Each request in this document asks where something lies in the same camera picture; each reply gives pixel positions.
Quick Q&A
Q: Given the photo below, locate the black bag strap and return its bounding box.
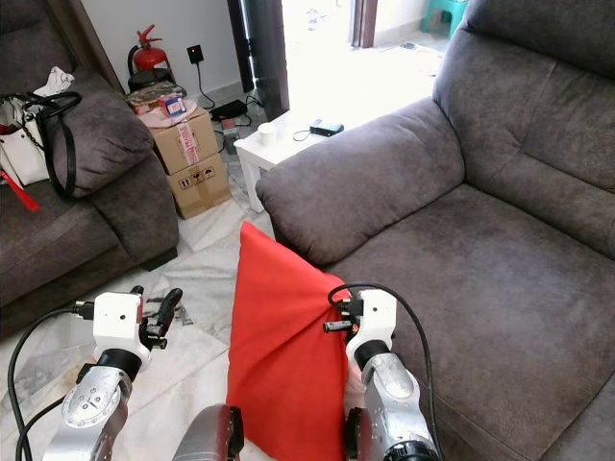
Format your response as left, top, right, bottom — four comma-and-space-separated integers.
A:
38, 91, 84, 201

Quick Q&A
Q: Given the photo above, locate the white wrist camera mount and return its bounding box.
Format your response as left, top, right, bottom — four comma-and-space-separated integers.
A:
91, 291, 151, 371
356, 288, 400, 361

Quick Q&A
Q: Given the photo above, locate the cardboard box with red tape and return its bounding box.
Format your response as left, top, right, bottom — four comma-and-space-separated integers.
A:
149, 106, 220, 176

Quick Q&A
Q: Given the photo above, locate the red strap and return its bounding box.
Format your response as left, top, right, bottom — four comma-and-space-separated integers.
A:
0, 168, 41, 212

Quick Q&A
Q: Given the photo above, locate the white side table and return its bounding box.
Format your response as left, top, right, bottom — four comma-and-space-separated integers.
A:
234, 96, 357, 214

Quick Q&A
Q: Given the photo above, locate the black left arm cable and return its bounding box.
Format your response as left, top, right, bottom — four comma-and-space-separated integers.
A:
8, 303, 97, 461

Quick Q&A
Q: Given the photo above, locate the black device with cable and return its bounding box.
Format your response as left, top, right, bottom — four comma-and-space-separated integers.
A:
309, 119, 345, 137

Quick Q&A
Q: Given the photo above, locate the robot leg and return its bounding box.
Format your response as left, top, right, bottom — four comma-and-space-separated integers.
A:
173, 403, 244, 461
341, 408, 378, 461

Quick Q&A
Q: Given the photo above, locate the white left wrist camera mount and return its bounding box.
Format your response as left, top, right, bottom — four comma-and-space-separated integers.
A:
91, 291, 151, 371

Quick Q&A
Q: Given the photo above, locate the robot left leg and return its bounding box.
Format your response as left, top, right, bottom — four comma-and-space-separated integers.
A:
173, 403, 244, 461

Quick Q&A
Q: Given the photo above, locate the white handbag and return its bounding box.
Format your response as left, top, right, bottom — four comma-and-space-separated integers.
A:
0, 91, 54, 186

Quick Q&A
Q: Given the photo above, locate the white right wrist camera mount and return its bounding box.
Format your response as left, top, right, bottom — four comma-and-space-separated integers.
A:
356, 288, 400, 361

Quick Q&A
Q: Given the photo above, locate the robot right leg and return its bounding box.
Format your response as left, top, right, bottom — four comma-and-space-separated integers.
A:
341, 408, 378, 461

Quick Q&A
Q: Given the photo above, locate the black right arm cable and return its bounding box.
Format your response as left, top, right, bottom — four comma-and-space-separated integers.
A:
332, 282, 443, 452

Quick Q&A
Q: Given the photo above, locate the teal plastic stool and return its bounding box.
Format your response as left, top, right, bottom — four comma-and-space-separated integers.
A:
421, 0, 470, 37

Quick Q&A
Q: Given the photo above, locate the white crumpled cloth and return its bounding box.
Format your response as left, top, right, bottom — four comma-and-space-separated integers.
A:
36, 67, 76, 97

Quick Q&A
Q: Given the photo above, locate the cardboard box with arrow marks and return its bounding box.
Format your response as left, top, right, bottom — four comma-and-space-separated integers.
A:
165, 154, 234, 220

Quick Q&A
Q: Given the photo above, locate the red fire extinguisher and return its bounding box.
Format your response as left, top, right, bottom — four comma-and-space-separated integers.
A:
127, 24, 172, 92

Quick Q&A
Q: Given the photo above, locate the patterned flat box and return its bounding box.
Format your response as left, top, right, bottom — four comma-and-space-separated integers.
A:
127, 81, 185, 116

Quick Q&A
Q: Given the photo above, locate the red fabric pillow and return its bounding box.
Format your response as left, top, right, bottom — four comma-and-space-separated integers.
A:
226, 221, 355, 461

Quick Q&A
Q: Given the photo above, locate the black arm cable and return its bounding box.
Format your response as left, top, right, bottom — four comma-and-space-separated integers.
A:
8, 303, 97, 461
332, 282, 443, 452

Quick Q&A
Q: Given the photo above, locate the small blue box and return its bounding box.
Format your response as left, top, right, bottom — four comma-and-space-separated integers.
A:
160, 93, 187, 118

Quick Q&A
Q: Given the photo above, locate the dark door panel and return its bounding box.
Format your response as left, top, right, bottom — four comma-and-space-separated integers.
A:
228, 0, 290, 121

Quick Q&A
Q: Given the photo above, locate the grey fabric sofa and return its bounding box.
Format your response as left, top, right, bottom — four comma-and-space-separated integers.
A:
0, 0, 181, 337
255, 0, 615, 461

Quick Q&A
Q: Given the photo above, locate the black power adapter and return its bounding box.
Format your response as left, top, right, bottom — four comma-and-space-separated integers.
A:
209, 99, 248, 121

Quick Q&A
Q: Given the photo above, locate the brown door frame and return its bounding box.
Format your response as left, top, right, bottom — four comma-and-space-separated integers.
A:
351, 0, 379, 49

